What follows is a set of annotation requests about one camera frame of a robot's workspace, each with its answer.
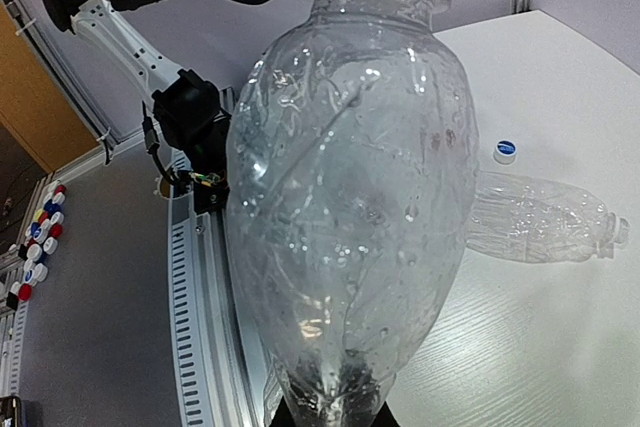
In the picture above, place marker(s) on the white blue bottle cap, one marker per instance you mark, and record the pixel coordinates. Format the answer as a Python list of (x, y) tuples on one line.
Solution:
[(505, 152)]

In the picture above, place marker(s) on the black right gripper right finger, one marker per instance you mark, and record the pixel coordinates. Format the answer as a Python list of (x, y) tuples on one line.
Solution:
[(382, 415)]

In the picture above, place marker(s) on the aluminium front table rail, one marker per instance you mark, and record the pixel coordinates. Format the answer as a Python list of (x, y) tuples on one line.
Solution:
[(220, 366)]

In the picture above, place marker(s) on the clear bottle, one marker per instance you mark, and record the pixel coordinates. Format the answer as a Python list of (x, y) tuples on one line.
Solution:
[(352, 165), (538, 221)]

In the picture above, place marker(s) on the brown wooden cabinet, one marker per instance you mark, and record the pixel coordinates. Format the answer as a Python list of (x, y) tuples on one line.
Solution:
[(34, 108)]

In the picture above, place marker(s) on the pile of loose bottle caps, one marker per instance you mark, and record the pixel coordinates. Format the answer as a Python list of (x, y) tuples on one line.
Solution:
[(41, 241)]

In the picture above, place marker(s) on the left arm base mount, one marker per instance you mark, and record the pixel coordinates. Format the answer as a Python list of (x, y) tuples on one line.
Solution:
[(193, 120)]

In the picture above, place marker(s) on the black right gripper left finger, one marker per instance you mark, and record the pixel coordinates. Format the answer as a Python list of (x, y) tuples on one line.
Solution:
[(287, 414)]

